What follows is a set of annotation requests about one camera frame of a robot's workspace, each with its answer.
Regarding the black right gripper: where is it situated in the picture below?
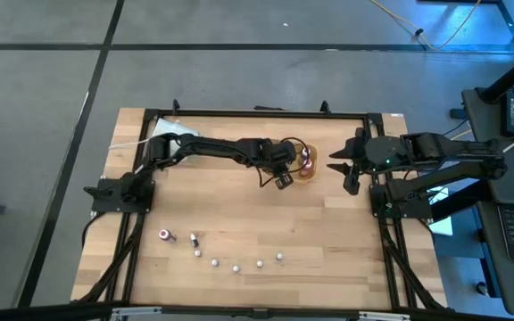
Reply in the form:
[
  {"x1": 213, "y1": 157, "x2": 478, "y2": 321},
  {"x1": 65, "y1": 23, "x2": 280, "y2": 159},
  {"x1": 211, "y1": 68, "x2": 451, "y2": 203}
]
[{"x1": 327, "y1": 128, "x2": 404, "y2": 196}]

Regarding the black desk bar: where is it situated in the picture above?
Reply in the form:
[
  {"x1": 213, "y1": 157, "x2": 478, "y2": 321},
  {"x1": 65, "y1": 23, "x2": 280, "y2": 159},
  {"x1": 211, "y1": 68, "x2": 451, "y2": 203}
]
[{"x1": 430, "y1": 180, "x2": 482, "y2": 223}]

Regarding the white paper sheet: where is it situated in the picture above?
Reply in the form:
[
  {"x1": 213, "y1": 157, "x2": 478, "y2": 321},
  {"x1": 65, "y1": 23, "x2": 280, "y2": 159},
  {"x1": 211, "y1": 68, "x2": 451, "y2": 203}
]
[{"x1": 425, "y1": 185, "x2": 455, "y2": 237}]

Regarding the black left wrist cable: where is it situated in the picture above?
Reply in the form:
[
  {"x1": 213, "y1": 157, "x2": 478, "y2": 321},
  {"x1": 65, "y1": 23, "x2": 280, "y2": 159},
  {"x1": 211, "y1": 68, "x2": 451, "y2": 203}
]
[{"x1": 258, "y1": 136, "x2": 312, "y2": 188}]

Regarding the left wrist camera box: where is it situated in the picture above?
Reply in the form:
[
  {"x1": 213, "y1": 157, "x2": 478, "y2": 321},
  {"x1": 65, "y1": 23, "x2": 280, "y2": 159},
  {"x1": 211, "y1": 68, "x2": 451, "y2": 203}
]
[{"x1": 275, "y1": 172, "x2": 294, "y2": 191}]

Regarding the black diagonal pole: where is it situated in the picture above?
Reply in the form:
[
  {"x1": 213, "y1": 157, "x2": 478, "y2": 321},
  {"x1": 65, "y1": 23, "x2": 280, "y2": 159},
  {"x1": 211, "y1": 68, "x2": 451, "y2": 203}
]
[{"x1": 478, "y1": 52, "x2": 514, "y2": 104}]

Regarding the black aluminium table frame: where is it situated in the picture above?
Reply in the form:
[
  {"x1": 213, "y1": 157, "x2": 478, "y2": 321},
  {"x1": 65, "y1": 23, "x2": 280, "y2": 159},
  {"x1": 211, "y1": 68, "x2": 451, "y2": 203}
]
[{"x1": 71, "y1": 100, "x2": 448, "y2": 311}]

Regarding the black crossbar with silver brackets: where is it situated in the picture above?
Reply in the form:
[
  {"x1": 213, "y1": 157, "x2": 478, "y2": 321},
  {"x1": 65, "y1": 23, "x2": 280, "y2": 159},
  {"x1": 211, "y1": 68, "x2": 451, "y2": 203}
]
[{"x1": 0, "y1": 301, "x2": 514, "y2": 321}]

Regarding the yellow floor cable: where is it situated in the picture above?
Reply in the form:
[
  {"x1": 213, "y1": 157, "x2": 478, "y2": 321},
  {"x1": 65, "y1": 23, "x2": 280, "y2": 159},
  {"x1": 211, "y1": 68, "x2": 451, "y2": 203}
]
[{"x1": 369, "y1": 0, "x2": 484, "y2": 51}]

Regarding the white lamp cable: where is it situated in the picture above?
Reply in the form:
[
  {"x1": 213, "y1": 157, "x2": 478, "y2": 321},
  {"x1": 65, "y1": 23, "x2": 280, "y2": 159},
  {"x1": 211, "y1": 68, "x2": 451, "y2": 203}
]
[{"x1": 107, "y1": 137, "x2": 152, "y2": 151}]

